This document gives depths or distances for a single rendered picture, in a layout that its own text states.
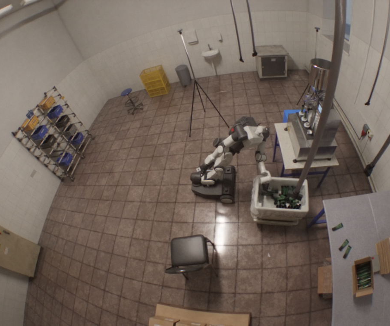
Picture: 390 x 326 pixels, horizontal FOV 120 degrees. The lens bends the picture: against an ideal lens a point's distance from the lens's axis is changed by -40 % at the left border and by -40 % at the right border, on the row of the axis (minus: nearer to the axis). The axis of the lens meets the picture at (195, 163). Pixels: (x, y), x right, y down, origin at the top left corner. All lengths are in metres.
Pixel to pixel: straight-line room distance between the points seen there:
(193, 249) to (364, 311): 1.99
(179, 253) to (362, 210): 2.10
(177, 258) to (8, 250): 3.61
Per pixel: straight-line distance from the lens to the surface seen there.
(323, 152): 2.31
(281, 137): 2.55
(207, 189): 2.78
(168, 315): 2.65
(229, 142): 1.84
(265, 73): 5.13
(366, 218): 2.34
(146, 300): 2.93
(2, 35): 5.70
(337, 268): 2.05
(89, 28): 6.43
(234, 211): 2.77
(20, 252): 4.71
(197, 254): 2.03
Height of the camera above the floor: 2.57
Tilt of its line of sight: 51 degrees down
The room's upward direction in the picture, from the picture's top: 23 degrees counter-clockwise
